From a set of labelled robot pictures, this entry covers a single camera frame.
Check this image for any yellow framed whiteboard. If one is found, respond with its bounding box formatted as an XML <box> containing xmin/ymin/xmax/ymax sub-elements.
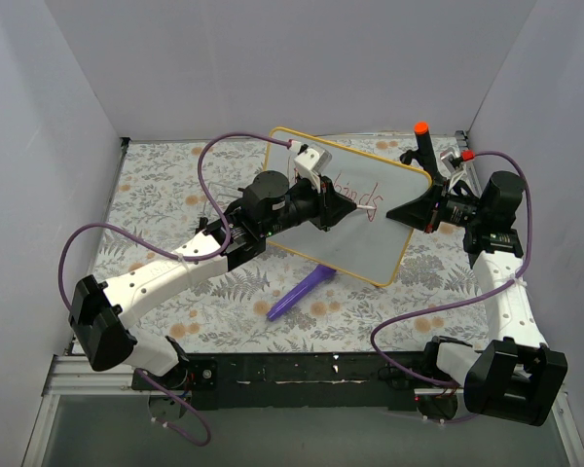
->
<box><xmin>269</xmin><ymin>126</ymin><xmax>432</xmax><ymax>286</ymax></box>

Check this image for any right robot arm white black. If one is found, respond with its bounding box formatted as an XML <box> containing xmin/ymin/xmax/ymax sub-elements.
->
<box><xmin>386</xmin><ymin>171</ymin><xmax>568</xmax><ymax>426</ymax></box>

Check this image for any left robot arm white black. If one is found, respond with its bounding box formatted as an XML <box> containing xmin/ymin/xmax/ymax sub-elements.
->
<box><xmin>69</xmin><ymin>170</ymin><xmax>357</xmax><ymax>389</ymax></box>

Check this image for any black microphone desk stand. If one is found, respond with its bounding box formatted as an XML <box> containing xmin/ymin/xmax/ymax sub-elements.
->
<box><xmin>400</xmin><ymin>150</ymin><xmax>419</xmax><ymax>165</ymax></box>

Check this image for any purple toy microphone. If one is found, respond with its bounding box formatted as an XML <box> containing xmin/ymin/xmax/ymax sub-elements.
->
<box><xmin>267</xmin><ymin>265</ymin><xmax>336</xmax><ymax>322</ymax></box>

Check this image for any floral patterned table mat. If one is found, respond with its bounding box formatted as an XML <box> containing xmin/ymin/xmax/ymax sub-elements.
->
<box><xmin>93</xmin><ymin>139</ymin><xmax>488</xmax><ymax>353</ymax></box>

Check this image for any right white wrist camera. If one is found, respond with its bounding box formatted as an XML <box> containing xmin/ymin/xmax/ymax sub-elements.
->
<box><xmin>440</xmin><ymin>149</ymin><xmax>475</xmax><ymax>190</ymax></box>

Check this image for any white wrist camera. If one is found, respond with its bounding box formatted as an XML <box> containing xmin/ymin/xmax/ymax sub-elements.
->
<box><xmin>440</xmin><ymin>149</ymin><xmax>475</xmax><ymax>190</ymax></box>
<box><xmin>288</xmin><ymin>139</ymin><xmax>332</xmax><ymax>193</ymax></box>

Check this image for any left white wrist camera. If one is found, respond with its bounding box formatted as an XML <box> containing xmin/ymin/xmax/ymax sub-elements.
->
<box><xmin>288</xmin><ymin>139</ymin><xmax>332</xmax><ymax>193</ymax></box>

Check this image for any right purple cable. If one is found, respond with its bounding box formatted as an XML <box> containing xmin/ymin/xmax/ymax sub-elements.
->
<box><xmin>371</xmin><ymin>150</ymin><xmax>534</xmax><ymax>424</ymax></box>

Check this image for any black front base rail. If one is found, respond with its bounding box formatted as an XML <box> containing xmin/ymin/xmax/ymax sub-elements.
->
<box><xmin>184</xmin><ymin>350</ymin><xmax>444</xmax><ymax>411</ymax></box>

